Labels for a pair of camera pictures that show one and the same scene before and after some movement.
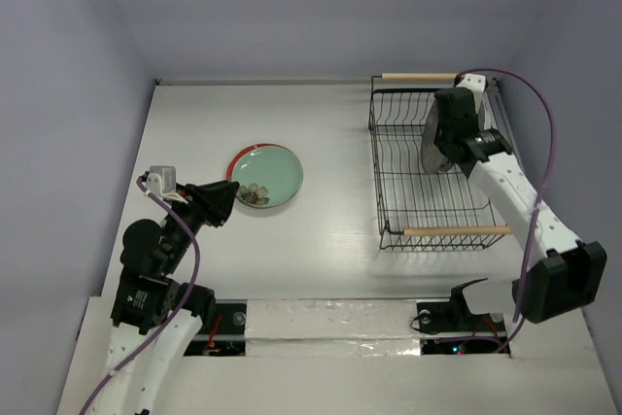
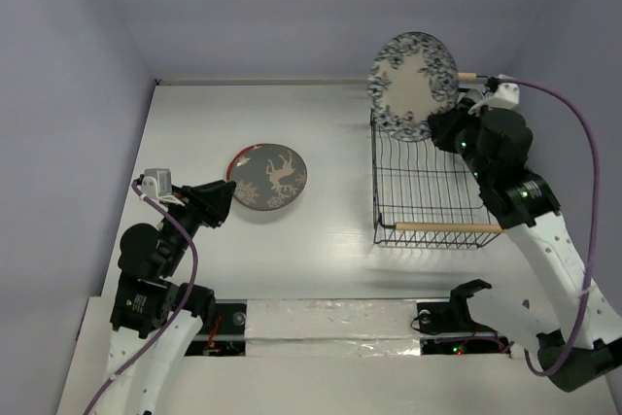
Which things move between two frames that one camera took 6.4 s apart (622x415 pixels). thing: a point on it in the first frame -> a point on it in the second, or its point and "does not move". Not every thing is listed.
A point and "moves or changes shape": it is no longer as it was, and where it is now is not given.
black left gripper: (213, 200) does not move
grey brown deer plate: (432, 159) -> (268, 177)
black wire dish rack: (419, 209) does not move
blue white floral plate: (481, 115) moves or changes shape
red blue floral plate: (241, 153) does not move
